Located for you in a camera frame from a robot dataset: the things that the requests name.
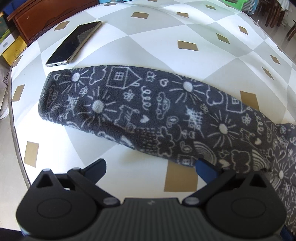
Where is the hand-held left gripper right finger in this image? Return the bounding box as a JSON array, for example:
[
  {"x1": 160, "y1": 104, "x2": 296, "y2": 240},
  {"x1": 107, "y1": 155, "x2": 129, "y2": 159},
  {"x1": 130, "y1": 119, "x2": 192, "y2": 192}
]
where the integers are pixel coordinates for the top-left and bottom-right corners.
[{"x1": 183, "y1": 160, "x2": 272, "y2": 207}]

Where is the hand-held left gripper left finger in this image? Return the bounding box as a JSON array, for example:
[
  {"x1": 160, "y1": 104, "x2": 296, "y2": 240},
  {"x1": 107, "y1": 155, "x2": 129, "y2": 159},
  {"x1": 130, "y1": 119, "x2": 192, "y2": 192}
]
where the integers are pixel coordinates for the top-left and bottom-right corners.
[{"x1": 31, "y1": 159, "x2": 121, "y2": 207}]

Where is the grey doodle print fleece jacket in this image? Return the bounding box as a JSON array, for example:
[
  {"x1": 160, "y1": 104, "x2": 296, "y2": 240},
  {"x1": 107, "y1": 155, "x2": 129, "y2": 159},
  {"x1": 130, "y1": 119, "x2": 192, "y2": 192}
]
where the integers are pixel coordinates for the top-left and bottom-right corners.
[{"x1": 38, "y1": 65, "x2": 296, "y2": 232}]

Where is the black smartphone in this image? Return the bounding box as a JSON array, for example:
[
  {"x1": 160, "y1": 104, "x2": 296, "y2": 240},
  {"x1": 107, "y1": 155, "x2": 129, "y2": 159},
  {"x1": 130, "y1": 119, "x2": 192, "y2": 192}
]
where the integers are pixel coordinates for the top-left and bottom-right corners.
[{"x1": 46, "y1": 21, "x2": 102, "y2": 67}]

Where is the diamond patterned tablecloth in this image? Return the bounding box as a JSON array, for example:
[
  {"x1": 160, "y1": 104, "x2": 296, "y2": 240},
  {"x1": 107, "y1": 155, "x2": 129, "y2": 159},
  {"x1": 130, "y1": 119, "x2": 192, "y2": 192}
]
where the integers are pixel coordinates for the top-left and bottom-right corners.
[{"x1": 9, "y1": 0, "x2": 293, "y2": 204}]

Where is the yellow cardboard box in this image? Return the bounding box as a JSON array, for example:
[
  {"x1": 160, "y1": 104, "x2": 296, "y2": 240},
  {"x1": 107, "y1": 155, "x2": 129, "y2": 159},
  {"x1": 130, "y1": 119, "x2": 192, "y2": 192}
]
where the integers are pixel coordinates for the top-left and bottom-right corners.
[{"x1": 2, "y1": 36, "x2": 27, "y2": 66}]

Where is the white cardboard box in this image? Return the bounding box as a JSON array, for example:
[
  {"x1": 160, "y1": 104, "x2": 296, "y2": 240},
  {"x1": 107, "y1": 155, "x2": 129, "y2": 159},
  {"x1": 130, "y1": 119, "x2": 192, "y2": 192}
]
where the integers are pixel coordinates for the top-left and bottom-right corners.
[{"x1": 0, "y1": 30, "x2": 19, "y2": 55}]

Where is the brown wooden cabinet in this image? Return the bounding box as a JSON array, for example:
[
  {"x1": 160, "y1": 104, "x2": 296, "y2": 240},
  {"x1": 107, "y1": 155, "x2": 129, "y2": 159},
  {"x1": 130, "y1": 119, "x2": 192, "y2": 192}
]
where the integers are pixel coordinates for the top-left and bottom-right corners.
[{"x1": 6, "y1": 0, "x2": 99, "y2": 44}]

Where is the dark wooden dining chair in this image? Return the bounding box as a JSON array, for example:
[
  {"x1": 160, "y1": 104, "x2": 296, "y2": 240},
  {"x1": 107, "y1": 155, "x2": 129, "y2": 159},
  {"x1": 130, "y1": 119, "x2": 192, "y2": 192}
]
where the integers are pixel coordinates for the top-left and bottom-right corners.
[
  {"x1": 264, "y1": 0, "x2": 286, "y2": 28},
  {"x1": 285, "y1": 9, "x2": 296, "y2": 41}
]

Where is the green plastic chair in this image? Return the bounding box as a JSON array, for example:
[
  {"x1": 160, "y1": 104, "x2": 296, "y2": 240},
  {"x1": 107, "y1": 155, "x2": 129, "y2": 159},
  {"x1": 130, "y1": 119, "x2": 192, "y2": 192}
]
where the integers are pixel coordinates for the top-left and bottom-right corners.
[{"x1": 222, "y1": 0, "x2": 249, "y2": 12}]

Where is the blue plastic bin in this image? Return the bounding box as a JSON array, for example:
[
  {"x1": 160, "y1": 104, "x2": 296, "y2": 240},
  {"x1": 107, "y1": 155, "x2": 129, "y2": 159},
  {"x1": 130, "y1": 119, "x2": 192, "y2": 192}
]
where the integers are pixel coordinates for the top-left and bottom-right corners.
[{"x1": 5, "y1": 0, "x2": 23, "y2": 16}]

